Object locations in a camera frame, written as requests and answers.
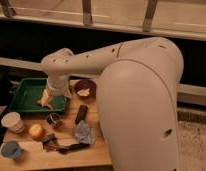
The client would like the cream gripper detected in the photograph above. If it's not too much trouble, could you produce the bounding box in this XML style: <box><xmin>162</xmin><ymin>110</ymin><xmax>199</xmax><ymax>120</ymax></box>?
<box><xmin>37</xmin><ymin>82</ymin><xmax>72</xmax><ymax>106</ymax></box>

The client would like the small metal cup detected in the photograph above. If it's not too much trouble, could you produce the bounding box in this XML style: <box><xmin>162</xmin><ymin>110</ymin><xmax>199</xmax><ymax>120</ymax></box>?
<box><xmin>46</xmin><ymin>113</ymin><xmax>61</xmax><ymax>129</ymax></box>

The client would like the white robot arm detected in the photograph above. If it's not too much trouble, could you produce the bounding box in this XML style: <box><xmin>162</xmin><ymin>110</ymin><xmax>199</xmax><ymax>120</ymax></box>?
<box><xmin>41</xmin><ymin>37</ymin><xmax>184</xmax><ymax>171</ymax></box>

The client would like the orange carrot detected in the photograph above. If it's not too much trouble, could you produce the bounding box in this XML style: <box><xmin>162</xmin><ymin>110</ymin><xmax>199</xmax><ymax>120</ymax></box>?
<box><xmin>43</xmin><ymin>103</ymin><xmax>54</xmax><ymax>110</ymax></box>

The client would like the green plastic tray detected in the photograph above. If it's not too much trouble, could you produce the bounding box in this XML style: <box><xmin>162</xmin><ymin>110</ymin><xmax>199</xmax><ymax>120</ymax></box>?
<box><xmin>8</xmin><ymin>78</ymin><xmax>69</xmax><ymax>114</ymax></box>

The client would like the purple bowl with food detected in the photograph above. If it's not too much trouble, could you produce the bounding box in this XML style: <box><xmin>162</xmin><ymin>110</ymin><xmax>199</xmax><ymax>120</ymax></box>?
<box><xmin>74</xmin><ymin>79</ymin><xmax>97</xmax><ymax>99</ymax></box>

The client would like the dark chocolate bar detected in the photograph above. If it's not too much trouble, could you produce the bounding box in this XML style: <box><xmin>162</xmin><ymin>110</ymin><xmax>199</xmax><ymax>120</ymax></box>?
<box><xmin>75</xmin><ymin>105</ymin><xmax>88</xmax><ymax>124</ymax></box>

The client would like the red yellow apple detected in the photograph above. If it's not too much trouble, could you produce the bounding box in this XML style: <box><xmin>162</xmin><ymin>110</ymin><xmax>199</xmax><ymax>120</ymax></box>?
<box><xmin>28</xmin><ymin>124</ymin><xmax>45</xmax><ymax>139</ymax></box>

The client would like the small dark clip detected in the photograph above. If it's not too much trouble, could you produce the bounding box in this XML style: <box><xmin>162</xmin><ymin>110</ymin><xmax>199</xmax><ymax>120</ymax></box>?
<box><xmin>41</xmin><ymin>134</ymin><xmax>56</xmax><ymax>145</ymax></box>

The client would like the crumpled grey cloth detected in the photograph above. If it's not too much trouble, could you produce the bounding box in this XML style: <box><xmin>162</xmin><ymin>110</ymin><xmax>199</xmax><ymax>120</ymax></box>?
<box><xmin>74</xmin><ymin>121</ymin><xmax>95</xmax><ymax>145</ymax></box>

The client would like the white paper cup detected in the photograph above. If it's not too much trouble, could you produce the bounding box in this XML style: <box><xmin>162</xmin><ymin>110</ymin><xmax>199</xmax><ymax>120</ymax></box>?
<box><xmin>1</xmin><ymin>112</ymin><xmax>25</xmax><ymax>134</ymax></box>

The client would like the blue cup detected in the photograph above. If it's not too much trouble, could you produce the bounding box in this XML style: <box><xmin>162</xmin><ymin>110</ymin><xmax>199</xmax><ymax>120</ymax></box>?
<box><xmin>1</xmin><ymin>141</ymin><xmax>22</xmax><ymax>160</ymax></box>

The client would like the black handled tool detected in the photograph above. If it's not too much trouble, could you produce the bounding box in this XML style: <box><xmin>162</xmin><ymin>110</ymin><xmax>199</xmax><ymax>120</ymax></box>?
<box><xmin>45</xmin><ymin>143</ymin><xmax>90</xmax><ymax>154</ymax></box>

